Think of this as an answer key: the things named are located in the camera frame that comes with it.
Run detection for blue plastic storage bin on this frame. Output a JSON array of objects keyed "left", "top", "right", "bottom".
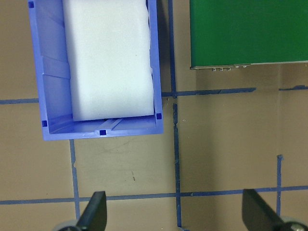
[{"left": 27, "top": 0, "right": 164, "bottom": 141}]

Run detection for white foam pad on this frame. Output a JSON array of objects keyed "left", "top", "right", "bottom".
[{"left": 62, "top": 0, "right": 155, "bottom": 122}]

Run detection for green conveyor belt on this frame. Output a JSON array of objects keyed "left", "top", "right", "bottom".
[{"left": 189, "top": 0, "right": 308, "bottom": 72}]

